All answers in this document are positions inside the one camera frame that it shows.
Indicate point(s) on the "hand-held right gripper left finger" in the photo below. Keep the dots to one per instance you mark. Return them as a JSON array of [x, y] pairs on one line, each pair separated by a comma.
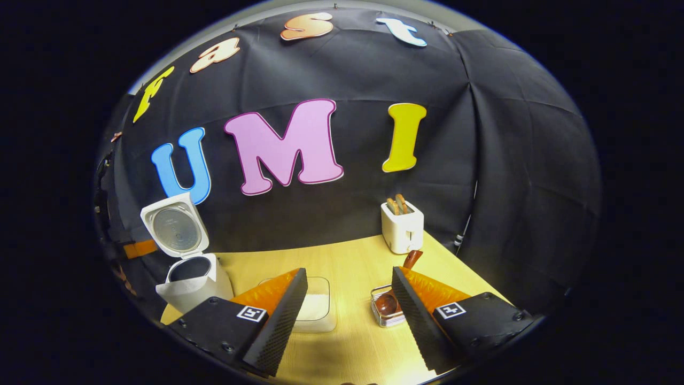
[[283, 321]]

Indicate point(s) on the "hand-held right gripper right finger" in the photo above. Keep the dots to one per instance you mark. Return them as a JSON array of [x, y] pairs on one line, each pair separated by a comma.
[[414, 321]]

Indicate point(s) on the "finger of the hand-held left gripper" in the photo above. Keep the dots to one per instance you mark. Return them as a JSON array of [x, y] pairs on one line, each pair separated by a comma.
[[140, 249]]

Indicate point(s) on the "brown wooden spoon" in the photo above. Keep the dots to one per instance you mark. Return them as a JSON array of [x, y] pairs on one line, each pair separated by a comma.
[[386, 303]]

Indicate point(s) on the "white rice cooker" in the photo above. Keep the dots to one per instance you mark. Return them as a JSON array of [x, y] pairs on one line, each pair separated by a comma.
[[184, 291]]

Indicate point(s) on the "clear glass tray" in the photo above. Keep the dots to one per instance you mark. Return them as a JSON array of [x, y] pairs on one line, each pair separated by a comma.
[[327, 326]]

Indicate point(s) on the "copper cloth clip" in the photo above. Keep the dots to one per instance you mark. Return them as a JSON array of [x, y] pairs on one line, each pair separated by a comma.
[[116, 137]]

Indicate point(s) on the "white toaster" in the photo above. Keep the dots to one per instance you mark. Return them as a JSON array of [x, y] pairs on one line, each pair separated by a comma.
[[402, 232]]

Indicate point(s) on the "brown toast slice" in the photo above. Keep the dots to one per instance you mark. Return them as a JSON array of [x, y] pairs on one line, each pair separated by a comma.
[[393, 206], [402, 203]]

